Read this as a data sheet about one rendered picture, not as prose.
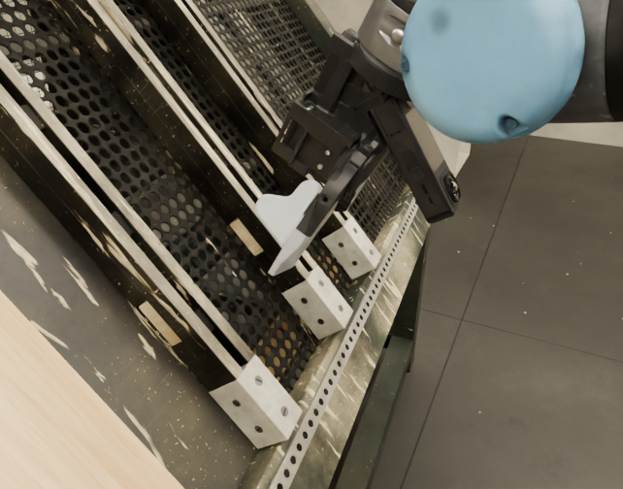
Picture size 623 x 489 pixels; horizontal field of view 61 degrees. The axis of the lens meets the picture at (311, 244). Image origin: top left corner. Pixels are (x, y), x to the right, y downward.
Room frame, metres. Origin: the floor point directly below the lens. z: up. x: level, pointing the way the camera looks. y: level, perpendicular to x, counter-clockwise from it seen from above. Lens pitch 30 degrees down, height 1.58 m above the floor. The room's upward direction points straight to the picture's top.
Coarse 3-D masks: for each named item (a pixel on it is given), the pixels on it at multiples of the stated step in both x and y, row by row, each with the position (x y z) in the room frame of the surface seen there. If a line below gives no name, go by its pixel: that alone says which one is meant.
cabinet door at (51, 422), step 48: (0, 336) 0.48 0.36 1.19; (0, 384) 0.44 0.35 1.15; (48, 384) 0.46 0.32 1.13; (0, 432) 0.40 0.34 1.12; (48, 432) 0.42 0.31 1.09; (96, 432) 0.45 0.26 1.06; (0, 480) 0.36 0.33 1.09; (48, 480) 0.38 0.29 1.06; (96, 480) 0.40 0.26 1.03; (144, 480) 0.43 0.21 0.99
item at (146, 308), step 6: (144, 306) 0.63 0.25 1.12; (150, 306) 0.63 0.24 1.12; (144, 312) 0.63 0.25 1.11; (150, 312) 0.63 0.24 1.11; (156, 312) 0.62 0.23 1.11; (150, 318) 0.63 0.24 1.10; (156, 318) 0.62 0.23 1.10; (156, 324) 0.62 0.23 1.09; (162, 324) 0.62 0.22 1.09; (162, 330) 0.62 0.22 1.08; (168, 330) 0.62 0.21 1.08; (168, 336) 0.62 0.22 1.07; (174, 336) 0.61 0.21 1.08; (174, 342) 0.61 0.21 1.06
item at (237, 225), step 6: (234, 222) 0.90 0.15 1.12; (240, 222) 0.89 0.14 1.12; (234, 228) 0.90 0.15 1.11; (240, 228) 0.89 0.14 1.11; (240, 234) 0.89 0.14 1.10; (246, 234) 0.89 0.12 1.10; (246, 240) 0.89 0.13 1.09; (252, 240) 0.88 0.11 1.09; (252, 246) 0.88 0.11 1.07; (258, 246) 0.88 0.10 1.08; (252, 252) 0.88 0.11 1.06; (258, 252) 0.88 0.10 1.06
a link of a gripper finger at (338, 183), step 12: (348, 168) 0.41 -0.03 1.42; (336, 180) 0.40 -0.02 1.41; (348, 180) 0.40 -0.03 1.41; (324, 192) 0.40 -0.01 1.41; (336, 192) 0.40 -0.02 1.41; (312, 204) 0.41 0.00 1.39; (324, 204) 0.40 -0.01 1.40; (312, 216) 0.40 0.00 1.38; (324, 216) 0.40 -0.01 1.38; (300, 228) 0.40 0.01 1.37; (312, 228) 0.39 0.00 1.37
